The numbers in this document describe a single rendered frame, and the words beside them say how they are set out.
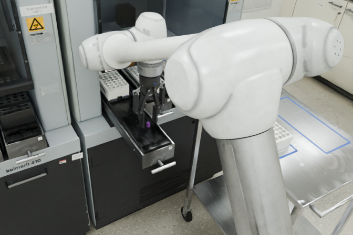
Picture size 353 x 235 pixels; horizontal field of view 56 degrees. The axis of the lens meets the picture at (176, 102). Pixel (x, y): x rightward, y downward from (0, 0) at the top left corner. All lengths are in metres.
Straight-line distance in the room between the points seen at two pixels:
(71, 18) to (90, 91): 0.32
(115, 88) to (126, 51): 0.53
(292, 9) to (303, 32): 3.00
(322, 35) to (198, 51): 0.22
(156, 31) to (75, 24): 0.32
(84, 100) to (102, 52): 0.46
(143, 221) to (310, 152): 1.06
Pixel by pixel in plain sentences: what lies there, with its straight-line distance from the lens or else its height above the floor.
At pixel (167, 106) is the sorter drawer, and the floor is 0.76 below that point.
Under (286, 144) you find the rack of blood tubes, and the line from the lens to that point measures 1.27.
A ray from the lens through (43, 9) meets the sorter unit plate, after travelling 1.19.
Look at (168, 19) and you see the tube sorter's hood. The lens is 1.38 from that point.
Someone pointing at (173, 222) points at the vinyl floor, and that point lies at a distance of 2.00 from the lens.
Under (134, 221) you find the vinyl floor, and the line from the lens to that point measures 2.00.
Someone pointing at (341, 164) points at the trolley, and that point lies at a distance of 1.34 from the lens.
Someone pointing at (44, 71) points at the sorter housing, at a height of 1.01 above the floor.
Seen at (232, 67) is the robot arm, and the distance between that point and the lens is 0.48.
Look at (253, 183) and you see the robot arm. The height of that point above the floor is 1.24.
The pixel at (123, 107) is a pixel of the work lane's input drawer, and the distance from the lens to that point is 1.41.
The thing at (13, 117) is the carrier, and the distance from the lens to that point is 1.34.
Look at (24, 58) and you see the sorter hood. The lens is 1.23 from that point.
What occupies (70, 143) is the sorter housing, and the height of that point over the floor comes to 0.72.
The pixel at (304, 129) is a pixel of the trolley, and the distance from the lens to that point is 1.44.
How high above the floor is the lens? 1.65
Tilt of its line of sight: 36 degrees down
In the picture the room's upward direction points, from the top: 5 degrees clockwise
